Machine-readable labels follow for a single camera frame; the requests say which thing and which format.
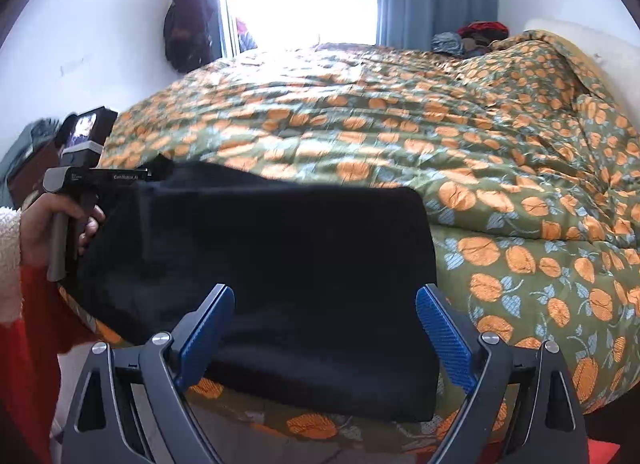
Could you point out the black pants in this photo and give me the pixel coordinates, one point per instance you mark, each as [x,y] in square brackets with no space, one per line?
[324,279]

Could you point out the person's left hand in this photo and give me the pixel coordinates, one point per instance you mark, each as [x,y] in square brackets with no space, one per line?
[36,227]

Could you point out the white wall socket strip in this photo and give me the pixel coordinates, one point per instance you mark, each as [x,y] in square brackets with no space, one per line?
[71,66]

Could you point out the red fleece robe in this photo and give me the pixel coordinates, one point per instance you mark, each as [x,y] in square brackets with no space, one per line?
[30,374]

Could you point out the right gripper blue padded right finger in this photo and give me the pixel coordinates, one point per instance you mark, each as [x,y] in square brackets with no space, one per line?
[452,335]

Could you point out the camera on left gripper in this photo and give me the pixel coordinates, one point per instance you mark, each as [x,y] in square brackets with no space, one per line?
[94,125]

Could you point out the cream leather headboard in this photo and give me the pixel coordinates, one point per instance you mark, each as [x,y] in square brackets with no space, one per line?
[618,59]

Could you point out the grey clothes pile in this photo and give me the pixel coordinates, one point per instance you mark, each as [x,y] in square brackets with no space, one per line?
[35,143]

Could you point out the pumpkin print green quilt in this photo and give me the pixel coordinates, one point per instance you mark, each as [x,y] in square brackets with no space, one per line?
[527,165]

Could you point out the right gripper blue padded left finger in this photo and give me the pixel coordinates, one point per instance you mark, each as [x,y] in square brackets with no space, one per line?
[196,337]

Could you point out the red black clothes pile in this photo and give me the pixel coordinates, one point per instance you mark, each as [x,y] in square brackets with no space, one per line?
[482,34]

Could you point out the brown wooden nightstand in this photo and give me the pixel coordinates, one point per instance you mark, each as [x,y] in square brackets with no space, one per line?
[28,176]

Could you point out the dark clothes on rack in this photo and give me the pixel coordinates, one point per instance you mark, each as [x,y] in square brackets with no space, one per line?
[187,34]

